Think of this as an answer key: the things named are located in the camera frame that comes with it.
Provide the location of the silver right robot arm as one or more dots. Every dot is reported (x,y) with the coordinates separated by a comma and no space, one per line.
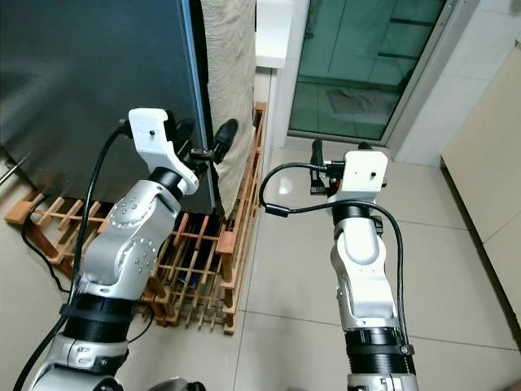
(362,269)

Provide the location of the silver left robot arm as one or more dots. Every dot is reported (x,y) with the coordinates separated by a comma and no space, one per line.
(130,236)

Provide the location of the glass sliding door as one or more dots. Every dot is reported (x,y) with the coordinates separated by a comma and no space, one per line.
(358,106)

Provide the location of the beige linen cloth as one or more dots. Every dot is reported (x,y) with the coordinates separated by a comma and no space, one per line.
(228,65)

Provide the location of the wooden slatted rack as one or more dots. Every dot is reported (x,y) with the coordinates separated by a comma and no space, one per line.
(195,269)

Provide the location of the white counter unit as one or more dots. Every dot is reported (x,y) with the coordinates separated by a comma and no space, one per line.
(273,32)

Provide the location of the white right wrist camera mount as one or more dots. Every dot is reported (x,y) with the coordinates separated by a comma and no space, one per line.
(366,171)

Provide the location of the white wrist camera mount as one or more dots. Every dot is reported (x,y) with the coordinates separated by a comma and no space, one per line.
(366,171)
(151,130)

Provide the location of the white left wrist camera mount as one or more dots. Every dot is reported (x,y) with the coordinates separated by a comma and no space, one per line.
(151,130)

